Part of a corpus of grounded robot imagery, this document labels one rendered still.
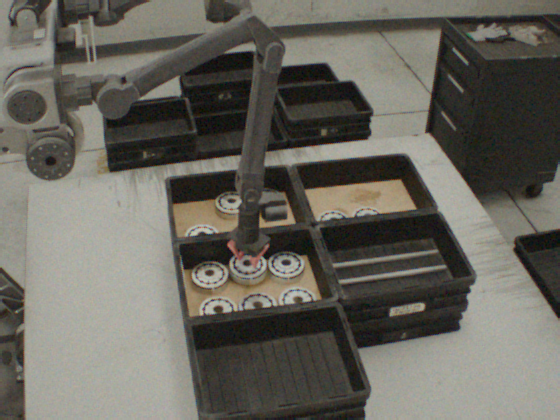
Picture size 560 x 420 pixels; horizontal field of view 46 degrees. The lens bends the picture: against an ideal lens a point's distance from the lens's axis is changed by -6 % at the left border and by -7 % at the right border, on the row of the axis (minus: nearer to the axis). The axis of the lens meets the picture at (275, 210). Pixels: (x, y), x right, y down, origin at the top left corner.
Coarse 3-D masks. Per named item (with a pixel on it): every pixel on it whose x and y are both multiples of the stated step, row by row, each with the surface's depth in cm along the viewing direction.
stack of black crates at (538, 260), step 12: (516, 240) 283; (528, 240) 286; (540, 240) 289; (552, 240) 291; (516, 252) 285; (528, 252) 292; (540, 252) 292; (552, 252) 293; (528, 264) 276; (540, 264) 287; (552, 264) 287; (540, 276) 267; (552, 276) 281; (540, 288) 269; (552, 288) 276; (552, 300) 260
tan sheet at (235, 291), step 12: (312, 276) 201; (192, 288) 196; (228, 288) 196; (240, 288) 196; (252, 288) 197; (264, 288) 197; (276, 288) 197; (288, 288) 197; (312, 288) 197; (192, 300) 192; (204, 300) 193; (240, 300) 193; (276, 300) 193; (192, 312) 189
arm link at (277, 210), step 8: (248, 192) 177; (256, 192) 178; (248, 200) 178; (256, 200) 179; (264, 200) 182; (272, 200) 183; (280, 200) 183; (248, 208) 179; (256, 208) 180; (272, 208) 183; (280, 208) 184; (272, 216) 184; (280, 216) 184
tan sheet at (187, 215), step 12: (180, 204) 224; (192, 204) 224; (204, 204) 224; (288, 204) 225; (180, 216) 219; (192, 216) 219; (204, 216) 220; (216, 216) 220; (288, 216) 221; (180, 228) 215; (216, 228) 215; (228, 228) 216
